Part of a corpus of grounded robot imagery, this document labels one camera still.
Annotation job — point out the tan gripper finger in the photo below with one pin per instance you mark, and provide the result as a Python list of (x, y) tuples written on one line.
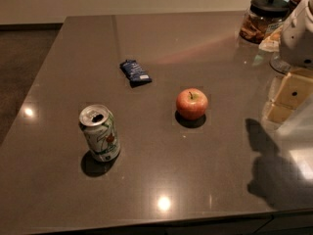
[(293, 89)]

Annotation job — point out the green white 7up can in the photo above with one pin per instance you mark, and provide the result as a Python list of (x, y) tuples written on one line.
[(97, 124)]

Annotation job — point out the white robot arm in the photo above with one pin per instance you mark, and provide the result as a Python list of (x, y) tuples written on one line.
[(295, 61)]

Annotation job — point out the clear glass base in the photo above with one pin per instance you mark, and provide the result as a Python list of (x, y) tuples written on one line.
[(278, 65)]

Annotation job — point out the snack packet by jar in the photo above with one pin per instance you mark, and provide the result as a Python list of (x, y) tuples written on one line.
[(272, 42)]

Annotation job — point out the glass jar with black lid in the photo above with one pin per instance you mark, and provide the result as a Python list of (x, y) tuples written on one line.
[(261, 16)]

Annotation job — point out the red apple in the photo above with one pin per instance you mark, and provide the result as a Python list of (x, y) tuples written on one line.
[(191, 104)]

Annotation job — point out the blue snack bar wrapper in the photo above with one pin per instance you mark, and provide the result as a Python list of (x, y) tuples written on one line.
[(134, 72)]

